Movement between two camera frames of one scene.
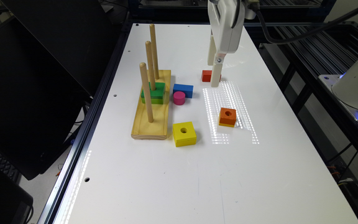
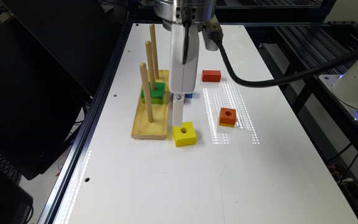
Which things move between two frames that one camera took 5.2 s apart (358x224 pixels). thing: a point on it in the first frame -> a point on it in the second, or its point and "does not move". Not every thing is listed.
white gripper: (227, 21) -> (183, 77)
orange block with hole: (227, 116) does not move
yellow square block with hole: (184, 134) does not move
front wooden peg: (145, 77) does not move
